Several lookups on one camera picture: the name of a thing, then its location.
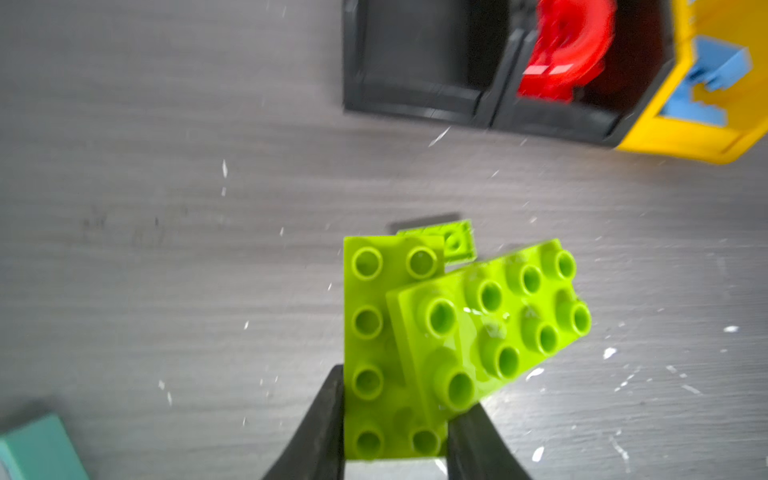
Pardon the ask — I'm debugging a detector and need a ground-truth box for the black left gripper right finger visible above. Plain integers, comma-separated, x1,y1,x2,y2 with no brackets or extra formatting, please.
447,403,531,480

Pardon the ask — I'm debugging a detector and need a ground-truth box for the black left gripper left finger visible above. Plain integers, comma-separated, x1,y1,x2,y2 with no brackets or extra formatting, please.
263,364,346,480

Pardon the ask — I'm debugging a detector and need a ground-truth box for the green L-shaped lego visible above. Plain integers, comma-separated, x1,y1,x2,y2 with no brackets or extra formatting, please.
343,235,592,460

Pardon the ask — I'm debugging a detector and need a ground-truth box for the green small lego brick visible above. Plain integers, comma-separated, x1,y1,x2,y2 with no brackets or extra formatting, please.
396,220,477,266

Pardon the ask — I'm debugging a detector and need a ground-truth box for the red arch lego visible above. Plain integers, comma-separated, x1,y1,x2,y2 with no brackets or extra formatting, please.
518,0,617,103

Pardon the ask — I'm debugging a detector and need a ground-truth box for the blue lego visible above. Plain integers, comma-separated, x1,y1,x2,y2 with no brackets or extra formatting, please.
660,35,752,127

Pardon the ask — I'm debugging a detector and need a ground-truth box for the blue square clock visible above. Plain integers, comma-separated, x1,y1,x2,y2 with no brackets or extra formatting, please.
1,413,89,479

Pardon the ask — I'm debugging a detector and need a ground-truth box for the black middle storage bin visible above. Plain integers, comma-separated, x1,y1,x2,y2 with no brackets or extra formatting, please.
491,1,675,147

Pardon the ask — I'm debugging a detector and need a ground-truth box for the black storage bin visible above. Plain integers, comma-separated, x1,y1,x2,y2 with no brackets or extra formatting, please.
342,0,536,128
491,1,675,147

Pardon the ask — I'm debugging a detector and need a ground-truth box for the black left storage bin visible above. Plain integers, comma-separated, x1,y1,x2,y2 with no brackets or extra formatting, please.
342,0,536,128

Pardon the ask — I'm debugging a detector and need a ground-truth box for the yellow storage bin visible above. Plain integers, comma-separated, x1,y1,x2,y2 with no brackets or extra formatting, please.
619,1,767,165

